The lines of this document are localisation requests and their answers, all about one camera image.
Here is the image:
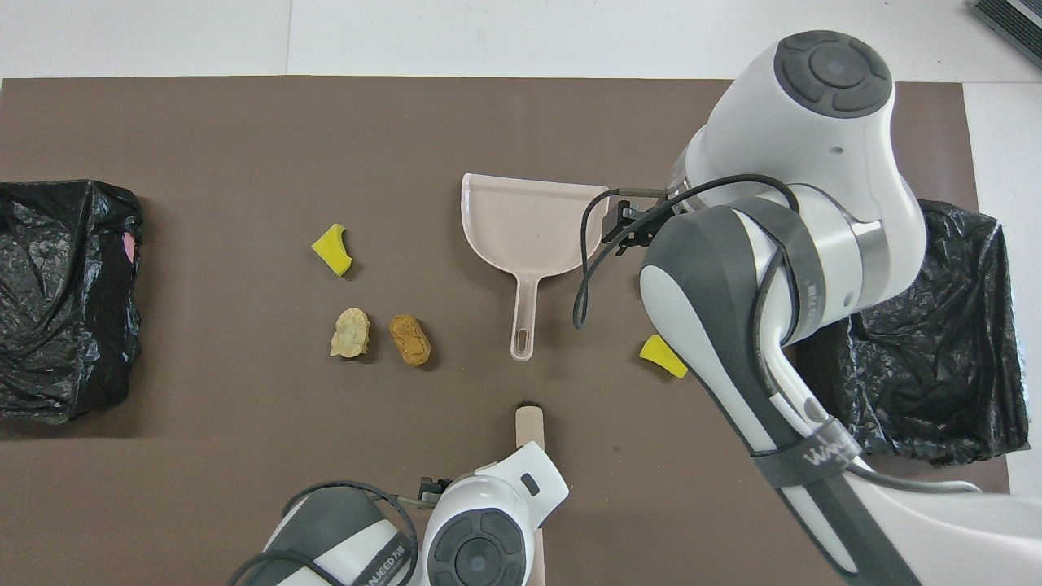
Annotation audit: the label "pale crusty bread toy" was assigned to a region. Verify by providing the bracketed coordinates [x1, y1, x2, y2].
[330, 307, 372, 360]

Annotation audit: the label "yellow sponge piece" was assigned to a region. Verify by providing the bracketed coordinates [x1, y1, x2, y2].
[639, 334, 689, 381]
[311, 223, 354, 278]

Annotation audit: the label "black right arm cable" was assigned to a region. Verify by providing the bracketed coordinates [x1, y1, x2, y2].
[572, 173, 803, 330]

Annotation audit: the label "black bag lined bin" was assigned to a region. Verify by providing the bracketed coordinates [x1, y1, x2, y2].
[794, 199, 1031, 466]

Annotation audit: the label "brown bread roll toy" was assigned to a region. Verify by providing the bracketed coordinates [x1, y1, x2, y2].
[387, 314, 432, 367]

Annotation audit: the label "beige hand brush black bristles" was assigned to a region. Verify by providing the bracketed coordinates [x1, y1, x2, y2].
[514, 403, 546, 586]

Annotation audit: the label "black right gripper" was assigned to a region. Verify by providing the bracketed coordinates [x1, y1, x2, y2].
[606, 198, 676, 253]

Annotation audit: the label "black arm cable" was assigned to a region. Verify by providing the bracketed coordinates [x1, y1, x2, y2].
[228, 480, 420, 586]
[572, 173, 803, 330]

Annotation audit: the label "black bag bin pink spot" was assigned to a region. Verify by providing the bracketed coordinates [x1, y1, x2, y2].
[0, 180, 144, 424]

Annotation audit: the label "beige plastic dustpan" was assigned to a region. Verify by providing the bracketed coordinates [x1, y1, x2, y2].
[461, 172, 611, 362]

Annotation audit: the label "brown table mat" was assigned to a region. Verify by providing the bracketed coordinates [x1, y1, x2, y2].
[0, 77, 1010, 586]

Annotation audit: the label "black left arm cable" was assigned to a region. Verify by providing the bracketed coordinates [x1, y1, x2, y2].
[228, 480, 420, 586]

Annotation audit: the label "grey ribbed panel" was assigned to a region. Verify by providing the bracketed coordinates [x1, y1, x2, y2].
[973, 0, 1042, 46]

